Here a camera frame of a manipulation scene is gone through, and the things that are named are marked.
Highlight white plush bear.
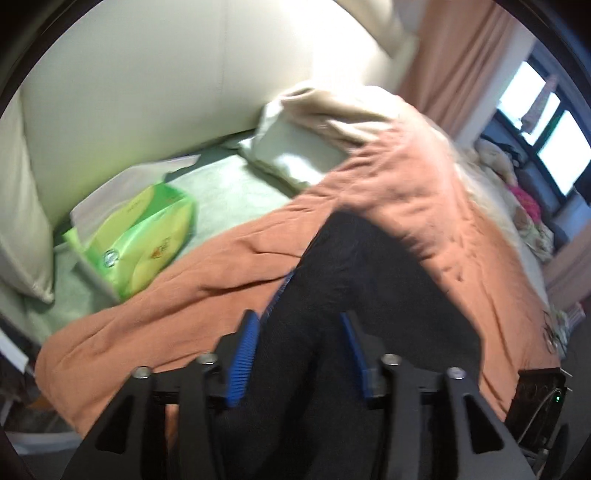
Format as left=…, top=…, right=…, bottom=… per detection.
left=475, top=138, right=518, bottom=185

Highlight green plastic packet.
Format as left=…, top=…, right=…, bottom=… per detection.
left=62, top=182, right=197, bottom=303

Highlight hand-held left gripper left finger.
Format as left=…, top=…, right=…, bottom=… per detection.
left=62, top=309, right=259, bottom=480

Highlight cream side pillow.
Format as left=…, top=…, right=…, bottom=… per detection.
left=0, top=90, right=56, bottom=303

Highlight white cloth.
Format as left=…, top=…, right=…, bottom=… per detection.
left=69, top=154, right=201, bottom=232

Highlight pale green bed sheet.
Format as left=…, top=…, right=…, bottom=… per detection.
left=0, top=152, right=296, bottom=342

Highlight peach curtain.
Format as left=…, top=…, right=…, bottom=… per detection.
left=397, top=0, right=539, bottom=139

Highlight black cable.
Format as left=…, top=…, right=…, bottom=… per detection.
left=540, top=309, right=564, bottom=356

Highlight cream headboard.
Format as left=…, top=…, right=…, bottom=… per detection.
left=21, top=0, right=416, bottom=227

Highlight pink plush toy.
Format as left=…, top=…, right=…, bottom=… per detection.
left=512, top=185, right=543, bottom=222

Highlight pale bed pillow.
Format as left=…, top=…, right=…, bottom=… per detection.
left=238, top=102, right=347, bottom=195

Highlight black pants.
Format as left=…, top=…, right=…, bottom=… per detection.
left=203, top=210, right=497, bottom=480

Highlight pink upholstered bed frame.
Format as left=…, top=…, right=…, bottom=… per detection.
left=540, top=185, right=591, bottom=315

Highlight orange fleece blanket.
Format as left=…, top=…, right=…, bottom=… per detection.
left=34, top=97, right=561, bottom=444

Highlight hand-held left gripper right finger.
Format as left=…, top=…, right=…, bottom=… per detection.
left=340, top=310, right=539, bottom=480

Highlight dark framed window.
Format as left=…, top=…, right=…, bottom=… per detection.
left=480, top=44, right=591, bottom=208

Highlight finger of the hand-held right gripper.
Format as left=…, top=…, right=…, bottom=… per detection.
left=263, top=270, right=296, bottom=321

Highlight grey window seat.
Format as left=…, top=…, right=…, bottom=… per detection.
left=480, top=115, right=583, bottom=250

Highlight thin gripper cable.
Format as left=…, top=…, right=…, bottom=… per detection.
left=521, top=391, right=557, bottom=446

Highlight clear plastic organizer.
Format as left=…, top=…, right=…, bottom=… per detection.
left=556, top=302, right=585, bottom=352

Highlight bear printed cushion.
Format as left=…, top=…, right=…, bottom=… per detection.
left=512, top=210, right=555, bottom=264

